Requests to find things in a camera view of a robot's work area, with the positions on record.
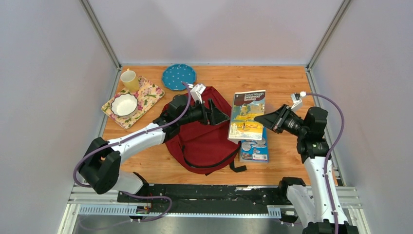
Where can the red backpack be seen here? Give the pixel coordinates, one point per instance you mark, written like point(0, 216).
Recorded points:
point(199, 148)

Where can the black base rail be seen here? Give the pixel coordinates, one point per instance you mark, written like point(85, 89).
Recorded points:
point(213, 201)

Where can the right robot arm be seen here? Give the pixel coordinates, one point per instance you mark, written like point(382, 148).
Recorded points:
point(320, 212)

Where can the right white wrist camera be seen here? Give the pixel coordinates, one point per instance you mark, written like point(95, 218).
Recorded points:
point(297, 100)

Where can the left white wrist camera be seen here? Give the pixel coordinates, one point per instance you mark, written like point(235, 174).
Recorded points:
point(196, 91)

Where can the blue polka dot plate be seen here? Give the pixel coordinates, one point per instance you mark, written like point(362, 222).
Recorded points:
point(174, 75)

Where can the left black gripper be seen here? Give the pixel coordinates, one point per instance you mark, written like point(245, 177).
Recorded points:
point(215, 117)

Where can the white scalloped bowl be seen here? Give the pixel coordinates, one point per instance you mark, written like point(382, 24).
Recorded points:
point(124, 105)

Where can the blue comic book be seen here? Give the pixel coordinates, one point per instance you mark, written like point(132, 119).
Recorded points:
point(255, 150)

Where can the yellow illustrated book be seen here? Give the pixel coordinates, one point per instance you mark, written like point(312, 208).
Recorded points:
point(246, 106)

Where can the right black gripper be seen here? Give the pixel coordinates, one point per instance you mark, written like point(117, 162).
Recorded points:
point(275, 119)

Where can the floral rectangular tray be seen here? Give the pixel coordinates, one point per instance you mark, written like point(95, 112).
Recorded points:
point(147, 96)

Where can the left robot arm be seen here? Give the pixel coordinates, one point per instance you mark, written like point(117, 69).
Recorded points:
point(100, 166)

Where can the yellow mug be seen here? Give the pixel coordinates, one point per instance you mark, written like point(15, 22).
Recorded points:
point(130, 80)

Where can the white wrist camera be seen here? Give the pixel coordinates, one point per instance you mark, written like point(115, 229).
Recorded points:
point(297, 100)
point(196, 91)

